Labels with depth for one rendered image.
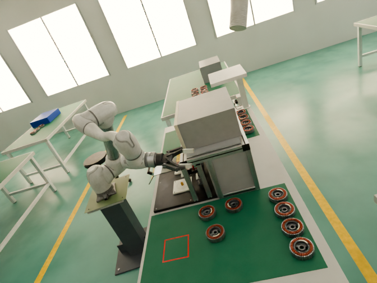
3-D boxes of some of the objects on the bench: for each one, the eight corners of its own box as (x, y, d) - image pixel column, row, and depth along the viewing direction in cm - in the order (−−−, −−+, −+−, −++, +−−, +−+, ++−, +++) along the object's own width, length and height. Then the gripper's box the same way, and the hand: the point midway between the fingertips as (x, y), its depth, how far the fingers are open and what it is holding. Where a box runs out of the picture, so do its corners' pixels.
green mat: (136, 305, 132) (136, 304, 132) (151, 216, 185) (151, 215, 185) (327, 267, 118) (327, 267, 118) (284, 183, 171) (284, 182, 171)
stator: (238, 198, 172) (237, 194, 171) (246, 208, 163) (245, 204, 161) (223, 205, 171) (221, 201, 169) (230, 217, 161) (229, 212, 159)
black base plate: (154, 213, 187) (153, 211, 186) (162, 163, 243) (161, 161, 242) (217, 197, 180) (216, 195, 179) (211, 150, 236) (210, 147, 235)
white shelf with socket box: (222, 126, 268) (210, 84, 247) (219, 112, 301) (207, 74, 280) (256, 115, 263) (246, 72, 242) (248, 103, 295) (239, 63, 274)
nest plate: (173, 195, 194) (173, 193, 194) (174, 182, 208) (173, 181, 207) (192, 190, 192) (192, 188, 192) (192, 177, 205) (191, 176, 205)
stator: (205, 231, 157) (203, 227, 156) (222, 224, 158) (220, 220, 156) (210, 246, 148) (208, 242, 146) (228, 238, 148) (226, 234, 146)
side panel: (219, 199, 178) (206, 161, 163) (219, 196, 180) (206, 159, 166) (260, 188, 173) (250, 149, 159) (259, 186, 176) (249, 147, 161)
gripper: (150, 168, 139) (189, 167, 135) (159, 141, 159) (194, 140, 156) (153, 178, 143) (191, 177, 139) (162, 151, 163) (196, 150, 160)
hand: (191, 158), depth 148 cm, fingers open, 13 cm apart
